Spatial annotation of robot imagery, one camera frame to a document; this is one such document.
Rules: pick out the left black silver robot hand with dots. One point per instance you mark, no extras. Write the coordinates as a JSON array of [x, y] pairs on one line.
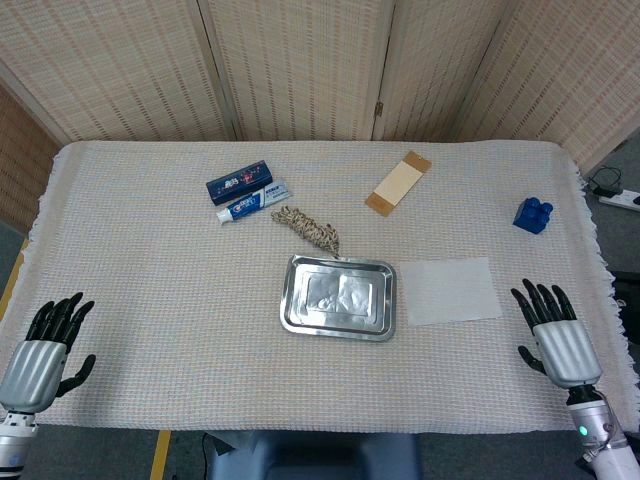
[[35, 365]]

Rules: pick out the tan cardboard strip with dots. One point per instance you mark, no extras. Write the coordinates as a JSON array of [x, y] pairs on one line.
[[397, 184]]

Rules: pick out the brass screen hinge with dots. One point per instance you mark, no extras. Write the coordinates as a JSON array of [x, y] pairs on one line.
[[379, 109]]

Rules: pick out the dark blue toothpaste box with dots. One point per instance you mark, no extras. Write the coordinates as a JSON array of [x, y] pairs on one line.
[[240, 181]]

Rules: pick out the white woven tablecloth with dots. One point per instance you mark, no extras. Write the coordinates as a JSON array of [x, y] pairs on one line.
[[175, 300]]

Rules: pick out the white power strip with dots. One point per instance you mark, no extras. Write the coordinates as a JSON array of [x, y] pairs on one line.
[[620, 200]]

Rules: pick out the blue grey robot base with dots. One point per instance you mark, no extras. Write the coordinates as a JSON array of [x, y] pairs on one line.
[[315, 457]]

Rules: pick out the blue toy building block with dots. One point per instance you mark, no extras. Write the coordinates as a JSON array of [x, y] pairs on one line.
[[532, 215]]

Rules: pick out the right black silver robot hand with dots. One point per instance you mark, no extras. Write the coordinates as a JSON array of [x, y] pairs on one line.
[[567, 350]]

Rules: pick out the black bag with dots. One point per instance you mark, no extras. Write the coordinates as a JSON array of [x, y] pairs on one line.
[[627, 310]]

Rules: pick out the beige woven folding screen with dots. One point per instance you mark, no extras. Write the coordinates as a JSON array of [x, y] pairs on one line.
[[300, 65]]

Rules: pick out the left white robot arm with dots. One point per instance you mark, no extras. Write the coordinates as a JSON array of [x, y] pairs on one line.
[[15, 440]]

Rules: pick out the blue white toothpaste tube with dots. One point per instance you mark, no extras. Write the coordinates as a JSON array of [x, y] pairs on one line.
[[250, 204]]

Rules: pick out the metal tray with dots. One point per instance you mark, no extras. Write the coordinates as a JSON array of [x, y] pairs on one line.
[[340, 300]]

